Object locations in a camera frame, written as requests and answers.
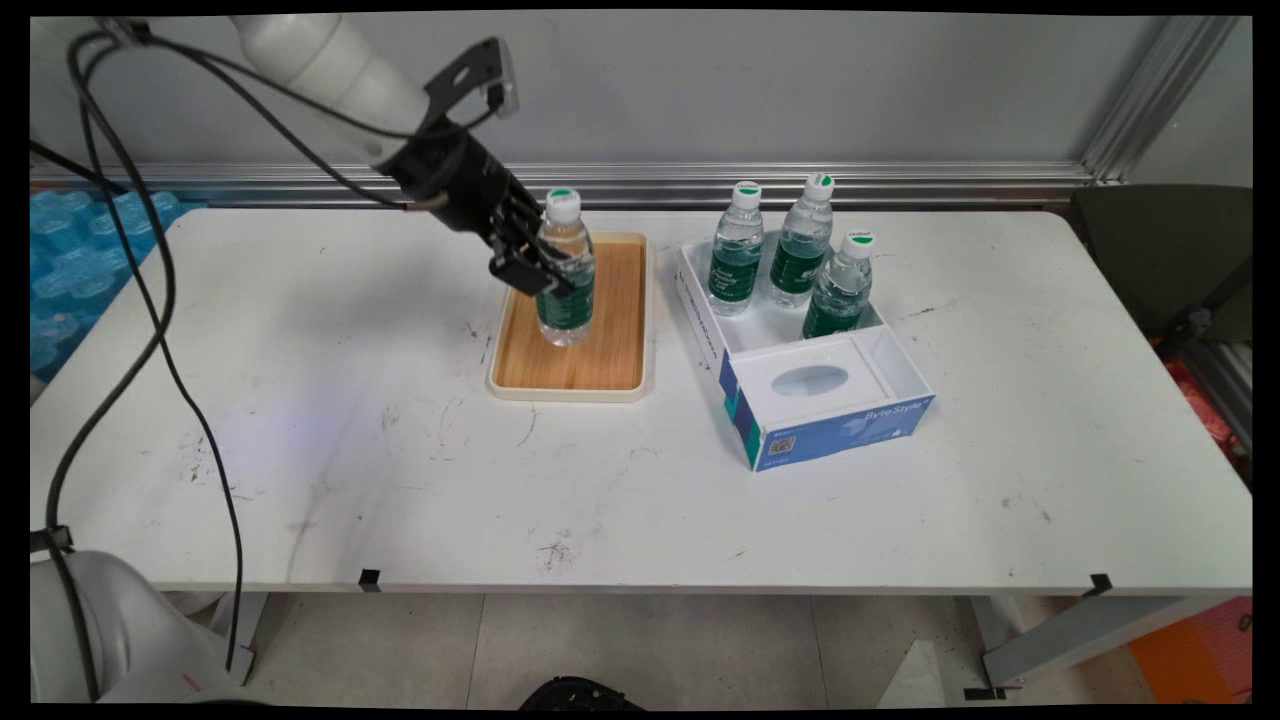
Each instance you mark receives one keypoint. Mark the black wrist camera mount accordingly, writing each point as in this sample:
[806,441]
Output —
[480,75]

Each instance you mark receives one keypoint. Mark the green label water bottle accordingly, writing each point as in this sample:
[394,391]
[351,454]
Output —
[842,295]
[568,310]
[735,265]
[800,260]

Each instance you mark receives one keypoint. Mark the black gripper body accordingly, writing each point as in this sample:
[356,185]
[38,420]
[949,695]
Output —
[455,180]

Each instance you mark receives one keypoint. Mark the black tape mark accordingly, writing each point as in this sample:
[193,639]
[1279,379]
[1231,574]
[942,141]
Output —
[1100,583]
[370,579]

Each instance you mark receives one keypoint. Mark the black round object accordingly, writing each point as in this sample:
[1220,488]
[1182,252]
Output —
[580,695]

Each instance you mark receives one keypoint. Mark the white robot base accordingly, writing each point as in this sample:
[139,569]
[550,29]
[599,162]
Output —
[110,635]

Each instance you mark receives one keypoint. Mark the grey table leg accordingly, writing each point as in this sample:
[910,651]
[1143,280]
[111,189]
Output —
[245,630]
[1070,635]

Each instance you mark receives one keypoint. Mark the bamboo tray with cream rim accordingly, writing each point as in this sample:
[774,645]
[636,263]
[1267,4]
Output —
[620,330]

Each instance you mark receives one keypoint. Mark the blue wrapped water bottle pack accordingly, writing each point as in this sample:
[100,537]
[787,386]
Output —
[80,270]

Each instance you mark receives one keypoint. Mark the slanted aluminium frame post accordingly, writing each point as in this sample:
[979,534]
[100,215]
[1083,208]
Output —
[1150,95]

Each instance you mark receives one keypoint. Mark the horizontal aluminium frame rail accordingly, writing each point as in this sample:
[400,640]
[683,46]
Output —
[800,183]

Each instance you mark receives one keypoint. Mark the orange box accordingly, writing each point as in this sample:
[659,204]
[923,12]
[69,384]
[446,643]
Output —
[1200,650]

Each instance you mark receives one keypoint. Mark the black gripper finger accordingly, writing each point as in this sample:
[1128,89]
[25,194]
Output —
[522,215]
[525,268]

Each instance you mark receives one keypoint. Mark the aluminium frame bar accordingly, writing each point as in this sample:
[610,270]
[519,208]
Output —
[1225,385]

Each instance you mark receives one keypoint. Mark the red packaged goods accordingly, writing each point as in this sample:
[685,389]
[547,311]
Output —
[1205,410]

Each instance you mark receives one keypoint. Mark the white and blue cardboard box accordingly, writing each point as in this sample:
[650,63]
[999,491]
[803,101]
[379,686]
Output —
[830,400]

